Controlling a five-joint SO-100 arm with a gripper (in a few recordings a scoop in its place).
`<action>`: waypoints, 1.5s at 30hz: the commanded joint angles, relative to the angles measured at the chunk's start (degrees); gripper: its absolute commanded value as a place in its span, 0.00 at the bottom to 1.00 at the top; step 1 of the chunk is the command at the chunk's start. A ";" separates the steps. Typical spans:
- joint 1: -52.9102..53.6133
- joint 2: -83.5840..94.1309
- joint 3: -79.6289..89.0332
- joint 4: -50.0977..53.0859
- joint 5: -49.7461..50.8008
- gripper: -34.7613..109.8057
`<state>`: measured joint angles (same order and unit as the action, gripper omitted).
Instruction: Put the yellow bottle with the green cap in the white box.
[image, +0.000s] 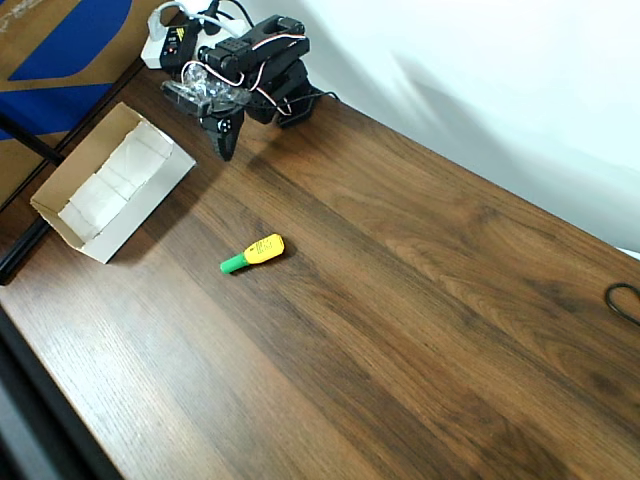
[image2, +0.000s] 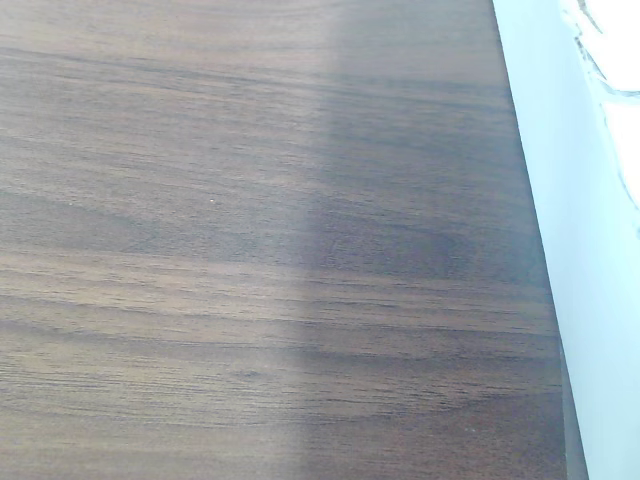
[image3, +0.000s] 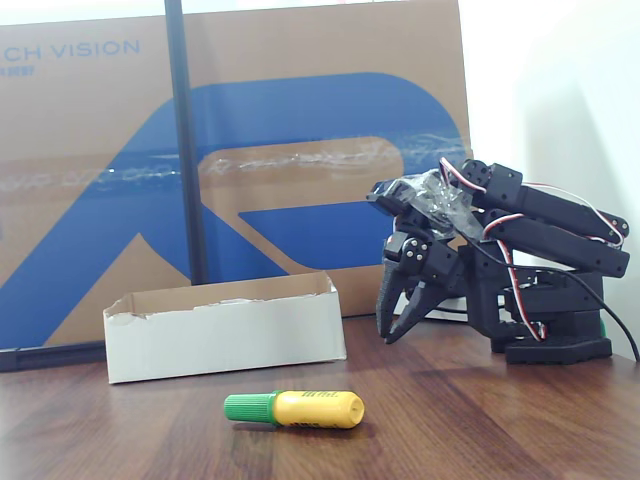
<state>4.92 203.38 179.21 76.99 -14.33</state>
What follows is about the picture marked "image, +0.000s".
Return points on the black base bar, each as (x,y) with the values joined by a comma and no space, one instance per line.
(20,252)

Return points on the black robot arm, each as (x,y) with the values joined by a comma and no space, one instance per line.
(280,65)

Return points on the tape-wrapped grey camera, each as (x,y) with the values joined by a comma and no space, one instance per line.
(200,90)

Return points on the yellow bottle with green cap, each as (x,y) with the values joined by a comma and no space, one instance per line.
(262,249)

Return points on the large brown blue-printed carton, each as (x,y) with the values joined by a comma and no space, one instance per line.
(55,45)

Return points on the white power strip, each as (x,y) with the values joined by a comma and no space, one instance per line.
(152,50)

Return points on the black power adapter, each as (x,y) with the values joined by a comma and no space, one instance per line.
(177,45)

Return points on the black metal pole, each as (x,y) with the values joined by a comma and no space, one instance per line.
(30,137)

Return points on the white cardboard box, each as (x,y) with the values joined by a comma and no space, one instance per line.
(120,215)

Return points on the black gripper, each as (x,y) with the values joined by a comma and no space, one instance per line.
(223,127)

